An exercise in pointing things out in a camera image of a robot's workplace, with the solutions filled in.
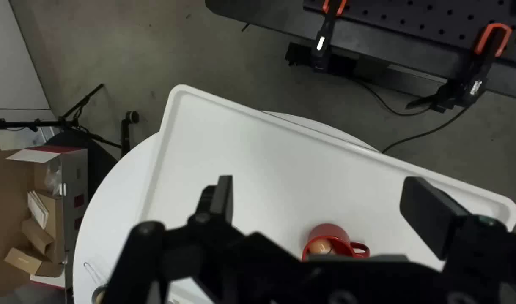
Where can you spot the red enamel cup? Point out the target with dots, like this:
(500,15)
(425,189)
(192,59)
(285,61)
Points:
(341,231)

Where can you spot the open brown cardboard box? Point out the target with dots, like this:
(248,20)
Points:
(4,213)

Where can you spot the black tripod stand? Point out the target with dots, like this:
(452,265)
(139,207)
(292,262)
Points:
(129,126)

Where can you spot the beige egg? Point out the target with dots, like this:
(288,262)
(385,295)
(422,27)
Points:
(322,246)

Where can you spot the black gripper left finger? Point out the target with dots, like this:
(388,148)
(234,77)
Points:
(222,196)

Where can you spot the white plastic tray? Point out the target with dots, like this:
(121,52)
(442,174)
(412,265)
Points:
(268,169)

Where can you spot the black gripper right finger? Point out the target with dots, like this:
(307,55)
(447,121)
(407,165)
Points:
(432,216)

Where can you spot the black pegboard cart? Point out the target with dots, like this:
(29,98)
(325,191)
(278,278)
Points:
(427,22)

